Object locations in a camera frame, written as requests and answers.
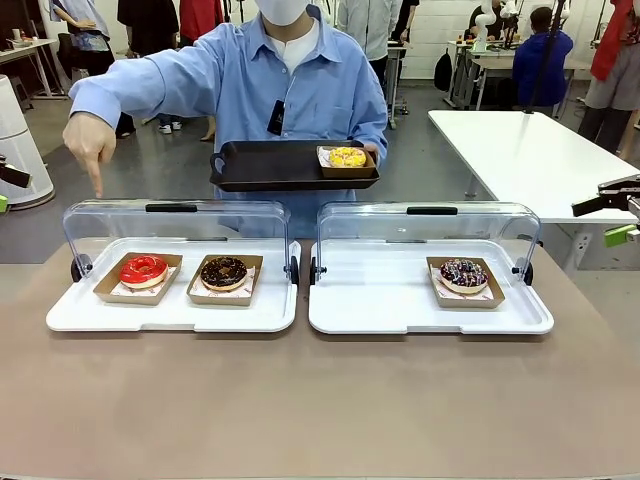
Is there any yellow glazed donut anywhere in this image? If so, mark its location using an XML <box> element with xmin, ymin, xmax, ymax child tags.
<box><xmin>317</xmin><ymin>145</ymin><xmax>378</xmax><ymax>180</ymax></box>

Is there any black serving tray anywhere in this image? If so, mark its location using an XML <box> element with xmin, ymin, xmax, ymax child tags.
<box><xmin>208</xmin><ymin>139</ymin><xmax>381</xmax><ymax>193</ymax></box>

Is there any yellow sprinkled donut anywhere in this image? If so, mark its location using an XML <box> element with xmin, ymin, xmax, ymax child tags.
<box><xmin>328</xmin><ymin>146</ymin><xmax>368</xmax><ymax>169</ymax></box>

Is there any person's left forearm blue sleeve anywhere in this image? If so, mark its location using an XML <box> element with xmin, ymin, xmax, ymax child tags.
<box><xmin>363</xmin><ymin>107</ymin><xmax>390</xmax><ymax>169</ymax></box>

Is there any person's right forearm blue sleeve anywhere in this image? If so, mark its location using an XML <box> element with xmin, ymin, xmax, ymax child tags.
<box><xmin>68</xmin><ymin>52</ymin><xmax>169</xmax><ymax>130</ymax></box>

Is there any red glazed donut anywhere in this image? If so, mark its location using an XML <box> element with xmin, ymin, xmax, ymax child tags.
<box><xmin>118</xmin><ymin>254</ymin><xmax>170</xmax><ymax>290</ymax></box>
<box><xmin>93</xmin><ymin>251</ymin><xmax>184</xmax><ymax>306</ymax></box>

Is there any purple sprinkled donut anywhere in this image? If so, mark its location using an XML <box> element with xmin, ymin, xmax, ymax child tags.
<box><xmin>439</xmin><ymin>257</ymin><xmax>490</xmax><ymax>295</ymax></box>

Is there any chocolate glazed donut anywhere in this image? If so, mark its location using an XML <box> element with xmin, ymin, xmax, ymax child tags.
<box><xmin>186</xmin><ymin>253</ymin><xmax>265</xmax><ymax>308</ymax></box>

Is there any person in blue shirt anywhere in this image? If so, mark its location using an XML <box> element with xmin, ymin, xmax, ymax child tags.
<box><xmin>107</xmin><ymin>0</ymin><xmax>390</xmax><ymax>240</ymax></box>

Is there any person's right hand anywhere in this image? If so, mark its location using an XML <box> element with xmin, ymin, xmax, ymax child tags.
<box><xmin>62</xmin><ymin>110</ymin><xmax>119</xmax><ymax>200</ymax></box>

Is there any white side table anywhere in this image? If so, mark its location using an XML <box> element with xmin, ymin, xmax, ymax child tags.
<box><xmin>428</xmin><ymin>109</ymin><xmax>640</xmax><ymax>271</ymax></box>

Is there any clear display case lid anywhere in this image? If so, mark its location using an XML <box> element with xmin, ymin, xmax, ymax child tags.
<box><xmin>62</xmin><ymin>198</ymin><xmax>301</xmax><ymax>289</ymax></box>
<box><xmin>309</xmin><ymin>201</ymin><xmax>542</xmax><ymax>287</ymax></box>

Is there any bystander with red scarf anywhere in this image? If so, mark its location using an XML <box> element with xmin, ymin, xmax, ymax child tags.
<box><xmin>578</xmin><ymin>0</ymin><xmax>640</xmax><ymax>156</ymax></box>

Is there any background desk with clutter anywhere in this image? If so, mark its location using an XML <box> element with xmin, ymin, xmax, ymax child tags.
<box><xmin>0</xmin><ymin>37</ymin><xmax>69</xmax><ymax>101</ymax></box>

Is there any bystander in blue hoodie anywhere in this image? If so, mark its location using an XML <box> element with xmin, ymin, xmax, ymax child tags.
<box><xmin>512</xmin><ymin>5</ymin><xmax>575</xmax><ymax>117</ymax></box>

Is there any black stand pole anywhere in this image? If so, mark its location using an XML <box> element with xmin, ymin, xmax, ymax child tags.
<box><xmin>522</xmin><ymin>0</ymin><xmax>571</xmax><ymax>116</ymax></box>

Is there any bystander in black trousers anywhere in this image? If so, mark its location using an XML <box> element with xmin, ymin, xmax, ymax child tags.
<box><xmin>49</xmin><ymin>0</ymin><xmax>136</xmax><ymax>139</ymax></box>

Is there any white background workbench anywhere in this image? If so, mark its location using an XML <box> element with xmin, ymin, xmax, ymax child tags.
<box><xmin>444</xmin><ymin>39</ymin><xmax>531</xmax><ymax>111</ymax></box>

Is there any black backpack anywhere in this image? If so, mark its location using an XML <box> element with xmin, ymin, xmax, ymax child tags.
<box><xmin>433</xmin><ymin>48</ymin><xmax>454</xmax><ymax>93</ymax></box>

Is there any bystander in black t-shirt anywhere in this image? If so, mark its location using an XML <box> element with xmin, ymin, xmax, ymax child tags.
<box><xmin>117</xmin><ymin>0</ymin><xmax>184</xmax><ymax>134</ymax></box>

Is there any white display case base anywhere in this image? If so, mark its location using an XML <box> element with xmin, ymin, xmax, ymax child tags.
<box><xmin>45</xmin><ymin>237</ymin><xmax>303</xmax><ymax>335</ymax></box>
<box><xmin>308</xmin><ymin>238</ymin><xmax>555</xmax><ymax>336</ymax></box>

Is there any bystander in red top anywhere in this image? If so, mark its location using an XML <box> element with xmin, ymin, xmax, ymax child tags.
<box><xmin>178</xmin><ymin>0</ymin><xmax>225</xmax><ymax>49</ymax></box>

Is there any black clip-on microphone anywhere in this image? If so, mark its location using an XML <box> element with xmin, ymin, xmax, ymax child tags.
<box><xmin>266</xmin><ymin>99</ymin><xmax>286</xmax><ymax>136</ymax></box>

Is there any bystander in grey shirt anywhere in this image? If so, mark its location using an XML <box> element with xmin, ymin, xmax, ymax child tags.
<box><xmin>337</xmin><ymin>0</ymin><xmax>404</xmax><ymax>91</ymax></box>

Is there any white face mask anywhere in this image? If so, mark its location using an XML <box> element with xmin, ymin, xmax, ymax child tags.
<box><xmin>255</xmin><ymin>0</ymin><xmax>307</xmax><ymax>26</ymax></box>

